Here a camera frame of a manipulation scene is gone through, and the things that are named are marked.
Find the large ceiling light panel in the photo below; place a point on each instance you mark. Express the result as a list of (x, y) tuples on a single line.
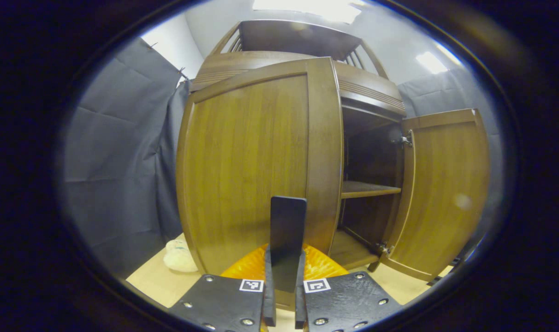
[(316, 9)]

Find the black backdrop cloth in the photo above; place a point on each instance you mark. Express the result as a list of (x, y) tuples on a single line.
[(118, 161)]

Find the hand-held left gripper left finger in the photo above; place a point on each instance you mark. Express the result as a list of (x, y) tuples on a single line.
[(269, 304)]

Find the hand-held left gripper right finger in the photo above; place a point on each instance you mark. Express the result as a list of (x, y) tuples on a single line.
[(300, 304)]

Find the small ceiling light panel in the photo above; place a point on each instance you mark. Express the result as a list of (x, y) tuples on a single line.
[(431, 62)]

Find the wooden cabinet door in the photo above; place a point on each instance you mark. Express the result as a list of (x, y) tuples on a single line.
[(247, 161), (445, 184)]

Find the cream plush toy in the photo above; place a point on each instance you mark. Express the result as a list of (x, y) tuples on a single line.
[(180, 258)]

